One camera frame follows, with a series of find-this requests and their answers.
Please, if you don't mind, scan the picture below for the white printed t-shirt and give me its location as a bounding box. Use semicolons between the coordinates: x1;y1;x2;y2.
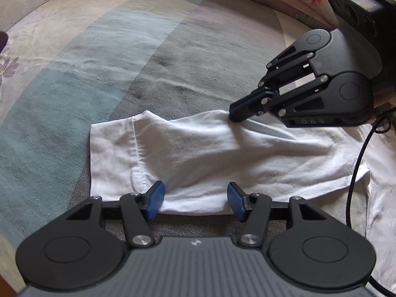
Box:
89;109;396;288

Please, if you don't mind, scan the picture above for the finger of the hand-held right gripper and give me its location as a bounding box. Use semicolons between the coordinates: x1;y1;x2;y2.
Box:
229;44;315;109
229;74;329;123

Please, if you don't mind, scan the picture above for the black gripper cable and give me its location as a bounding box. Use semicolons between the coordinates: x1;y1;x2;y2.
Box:
346;108;396;296

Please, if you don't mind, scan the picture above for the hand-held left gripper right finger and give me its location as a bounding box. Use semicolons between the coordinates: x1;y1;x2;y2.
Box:
227;182;330;248

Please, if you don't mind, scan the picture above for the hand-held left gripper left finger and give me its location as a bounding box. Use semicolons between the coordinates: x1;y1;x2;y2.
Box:
63;180;165;248

